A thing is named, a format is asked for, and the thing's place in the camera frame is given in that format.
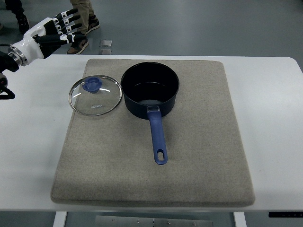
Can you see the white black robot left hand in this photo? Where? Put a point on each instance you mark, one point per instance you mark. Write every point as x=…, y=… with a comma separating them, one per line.
x=43, y=39

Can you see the glass pot lid blue knob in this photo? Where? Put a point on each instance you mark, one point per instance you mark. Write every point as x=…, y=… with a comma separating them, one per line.
x=95, y=95

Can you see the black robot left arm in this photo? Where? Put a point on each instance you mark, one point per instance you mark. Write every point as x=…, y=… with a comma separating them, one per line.
x=8, y=61

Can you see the person in dark trousers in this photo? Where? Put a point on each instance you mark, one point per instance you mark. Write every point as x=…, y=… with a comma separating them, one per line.
x=15, y=6

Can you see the person in khaki trousers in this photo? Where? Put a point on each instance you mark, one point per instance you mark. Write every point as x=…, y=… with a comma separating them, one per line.
x=88, y=21

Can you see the metal floor plate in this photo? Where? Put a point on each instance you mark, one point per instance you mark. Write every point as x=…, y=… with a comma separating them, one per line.
x=105, y=47

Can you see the beige felt mat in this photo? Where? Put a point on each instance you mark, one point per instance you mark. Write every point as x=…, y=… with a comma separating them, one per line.
x=108, y=160

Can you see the white left table leg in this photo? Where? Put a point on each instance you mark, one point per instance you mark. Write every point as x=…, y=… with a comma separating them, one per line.
x=60, y=219

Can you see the white table leg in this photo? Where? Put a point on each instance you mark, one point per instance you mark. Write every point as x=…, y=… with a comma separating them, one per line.
x=239, y=219
x=60, y=219

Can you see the metal table crossbar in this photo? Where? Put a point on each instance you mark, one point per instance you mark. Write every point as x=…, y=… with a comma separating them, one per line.
x=112, y=221

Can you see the white right table leg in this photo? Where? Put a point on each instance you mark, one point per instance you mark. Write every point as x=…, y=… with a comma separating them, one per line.
x=239, y=219

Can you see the black table control panel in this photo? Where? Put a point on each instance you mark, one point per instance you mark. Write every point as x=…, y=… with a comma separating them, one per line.
x=294, y=214

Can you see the dark blue saucepan blue handle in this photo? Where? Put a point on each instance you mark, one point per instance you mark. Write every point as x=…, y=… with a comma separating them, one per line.
x=150, y=90

